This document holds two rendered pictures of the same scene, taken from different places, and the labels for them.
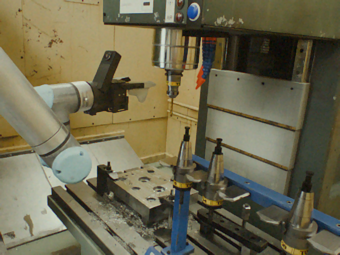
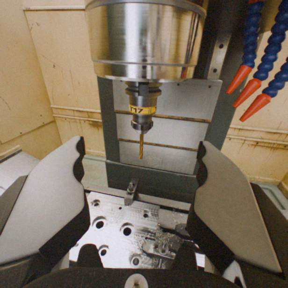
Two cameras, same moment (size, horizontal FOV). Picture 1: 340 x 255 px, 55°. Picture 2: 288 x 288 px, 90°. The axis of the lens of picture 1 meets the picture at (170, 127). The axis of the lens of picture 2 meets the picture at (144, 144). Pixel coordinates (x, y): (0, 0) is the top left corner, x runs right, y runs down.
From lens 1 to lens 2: 0.91 m
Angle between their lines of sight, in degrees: 39
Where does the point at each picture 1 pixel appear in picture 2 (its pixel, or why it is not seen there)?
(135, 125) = (29, 135)
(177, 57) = (191, 46)
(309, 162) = (213, 141)
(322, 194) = not seen: hidden behind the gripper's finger
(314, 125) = (219, 114)
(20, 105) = not seen: outside the picture
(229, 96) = not seen: hidden behind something
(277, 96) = (193, 95)
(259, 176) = (174, 158)
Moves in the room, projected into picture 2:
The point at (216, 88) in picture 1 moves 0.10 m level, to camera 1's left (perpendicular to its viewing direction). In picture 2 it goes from (123, 94) to (104, 96)
